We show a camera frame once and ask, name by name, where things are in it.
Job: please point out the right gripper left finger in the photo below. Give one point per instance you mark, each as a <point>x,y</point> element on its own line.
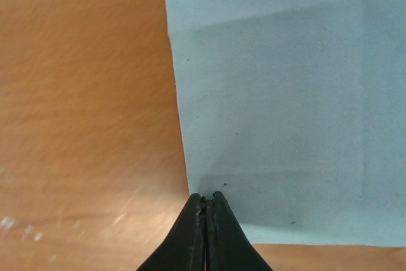
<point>183,249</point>

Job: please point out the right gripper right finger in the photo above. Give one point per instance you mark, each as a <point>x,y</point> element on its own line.
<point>227,247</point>

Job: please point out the light blue cleaning cloth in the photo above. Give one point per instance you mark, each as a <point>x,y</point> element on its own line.
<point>295,110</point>

